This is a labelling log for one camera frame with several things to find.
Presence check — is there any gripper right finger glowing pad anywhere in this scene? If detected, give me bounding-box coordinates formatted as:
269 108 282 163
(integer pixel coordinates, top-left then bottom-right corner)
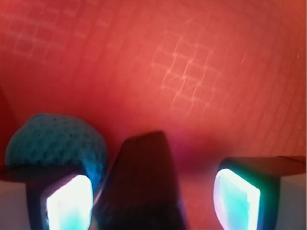
213 156 307 230

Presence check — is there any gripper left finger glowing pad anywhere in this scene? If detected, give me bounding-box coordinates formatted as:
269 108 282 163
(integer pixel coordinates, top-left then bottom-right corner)
0 165 94 230

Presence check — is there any black box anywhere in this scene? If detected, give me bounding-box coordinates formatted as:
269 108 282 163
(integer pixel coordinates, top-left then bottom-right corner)
94 131 187 230

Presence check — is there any blue textured ball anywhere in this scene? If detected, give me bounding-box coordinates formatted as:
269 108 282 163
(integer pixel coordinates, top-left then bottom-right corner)
5 114 108 194

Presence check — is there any red plastic tray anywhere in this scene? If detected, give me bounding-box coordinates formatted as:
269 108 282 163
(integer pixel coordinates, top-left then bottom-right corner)
0 0 307 230

